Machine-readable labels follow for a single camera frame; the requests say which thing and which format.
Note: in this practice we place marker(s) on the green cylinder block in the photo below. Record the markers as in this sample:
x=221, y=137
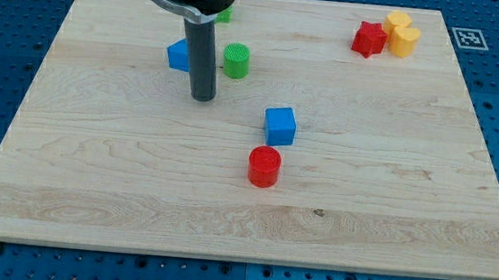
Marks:
x=236, y=60

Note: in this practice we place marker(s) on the yellow hexagon block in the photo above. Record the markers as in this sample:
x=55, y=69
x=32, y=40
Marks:
x=394, y=19

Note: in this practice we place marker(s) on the green block behind arm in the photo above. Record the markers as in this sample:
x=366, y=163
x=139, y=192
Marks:
x=225, y=15

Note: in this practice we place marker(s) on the yellow heart block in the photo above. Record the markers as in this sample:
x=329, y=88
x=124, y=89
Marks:
x=403, y=41

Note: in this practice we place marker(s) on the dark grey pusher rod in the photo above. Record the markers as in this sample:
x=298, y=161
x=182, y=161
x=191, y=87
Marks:
x=202, y=59

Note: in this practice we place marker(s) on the blue triangle block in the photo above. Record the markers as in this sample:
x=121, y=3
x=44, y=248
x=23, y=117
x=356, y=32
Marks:
x=178, y=55

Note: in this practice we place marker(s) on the red cylinder block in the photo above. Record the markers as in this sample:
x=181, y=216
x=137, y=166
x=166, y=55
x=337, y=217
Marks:
x=264, y=166

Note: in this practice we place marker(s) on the blue cube block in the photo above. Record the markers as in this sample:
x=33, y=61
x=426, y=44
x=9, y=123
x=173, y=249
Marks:
x=279, y=126

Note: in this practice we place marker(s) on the white fiducial marker tag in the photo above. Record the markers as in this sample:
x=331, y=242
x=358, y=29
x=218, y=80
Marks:
x=469, y=39

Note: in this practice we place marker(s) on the red star block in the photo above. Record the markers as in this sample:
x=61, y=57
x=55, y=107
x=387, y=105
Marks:
x=369, y=39

